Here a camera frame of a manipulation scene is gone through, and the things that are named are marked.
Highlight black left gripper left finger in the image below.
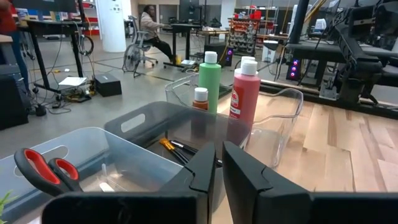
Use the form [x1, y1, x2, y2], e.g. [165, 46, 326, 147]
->
[160, 142, 217, 224]

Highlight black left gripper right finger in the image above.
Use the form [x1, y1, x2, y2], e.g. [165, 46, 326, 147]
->
[222, 141, 312, 224]

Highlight black paintbrush orange bristles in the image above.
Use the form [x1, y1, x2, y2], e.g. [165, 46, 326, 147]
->
[159, 138, 189, 166]

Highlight small brown paint bottle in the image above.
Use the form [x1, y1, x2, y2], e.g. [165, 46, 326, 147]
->
[191, 87, 210, 111]

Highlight red paint bottle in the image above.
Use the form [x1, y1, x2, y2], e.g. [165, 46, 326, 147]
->
[226, 60, 261, 147]

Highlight green paint bottle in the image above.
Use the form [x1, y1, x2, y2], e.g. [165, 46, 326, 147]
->
[198, 51, 222, 114]

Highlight white paint bottle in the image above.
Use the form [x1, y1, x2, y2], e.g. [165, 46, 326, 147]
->
[234, 55, 257, 77]

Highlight red and black scissors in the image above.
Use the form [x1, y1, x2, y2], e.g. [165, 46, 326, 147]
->
[14, 147, 84, 197]

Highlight clear plastic bin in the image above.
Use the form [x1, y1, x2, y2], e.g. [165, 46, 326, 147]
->
[164, 73, 304, 169]

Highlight grey plastic bin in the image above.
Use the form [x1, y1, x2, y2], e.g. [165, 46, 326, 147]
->
[104, 101, 252, 215]

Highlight frosted translucent plastic bin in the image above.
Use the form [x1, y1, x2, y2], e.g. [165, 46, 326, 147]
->
[0, 126, 184, 223]

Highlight black computer tower with LEDs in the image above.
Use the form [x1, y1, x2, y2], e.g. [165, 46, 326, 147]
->
[203, 42, 234, 67]
[285, 57, 301, 81]

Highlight black box on floor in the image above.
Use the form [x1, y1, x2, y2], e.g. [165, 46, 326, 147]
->
[94, 73, 123, 97]

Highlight grey office chair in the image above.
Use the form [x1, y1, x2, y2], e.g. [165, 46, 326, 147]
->
[123, 15, 159, 78]

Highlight parts shelf with red bins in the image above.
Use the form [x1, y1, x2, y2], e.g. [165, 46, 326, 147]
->
[228, 17, 265, 57]

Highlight black office desk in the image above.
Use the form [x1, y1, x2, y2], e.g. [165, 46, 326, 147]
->
[163, 23, 203, 68]

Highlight seated person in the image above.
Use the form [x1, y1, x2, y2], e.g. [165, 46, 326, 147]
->
[139, 4, 177, 63]

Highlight white paper sheet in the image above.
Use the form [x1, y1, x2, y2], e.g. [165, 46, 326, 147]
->
[58, 77, 88, 87]

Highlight white pillar with marks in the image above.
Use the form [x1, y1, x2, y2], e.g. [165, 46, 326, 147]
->
[96, 0, 127, 53]

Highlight black equipment case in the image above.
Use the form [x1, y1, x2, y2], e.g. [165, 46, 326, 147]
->
[0, 63, 32, 130]

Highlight black standing desk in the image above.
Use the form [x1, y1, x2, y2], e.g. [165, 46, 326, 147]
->
[18, 18, 85, 94]

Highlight standing person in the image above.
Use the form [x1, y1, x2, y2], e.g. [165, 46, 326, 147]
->
[0, 0, 30, 93]

